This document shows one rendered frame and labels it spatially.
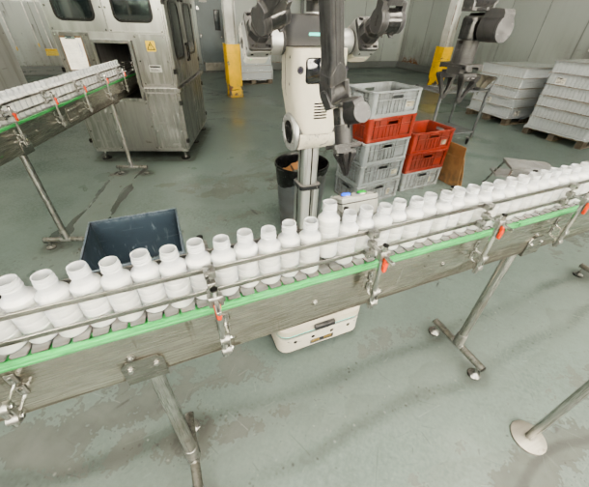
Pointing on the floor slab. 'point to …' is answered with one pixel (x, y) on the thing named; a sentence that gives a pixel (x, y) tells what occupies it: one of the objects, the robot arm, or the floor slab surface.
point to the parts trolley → (455, 106)
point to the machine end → (175, 76)
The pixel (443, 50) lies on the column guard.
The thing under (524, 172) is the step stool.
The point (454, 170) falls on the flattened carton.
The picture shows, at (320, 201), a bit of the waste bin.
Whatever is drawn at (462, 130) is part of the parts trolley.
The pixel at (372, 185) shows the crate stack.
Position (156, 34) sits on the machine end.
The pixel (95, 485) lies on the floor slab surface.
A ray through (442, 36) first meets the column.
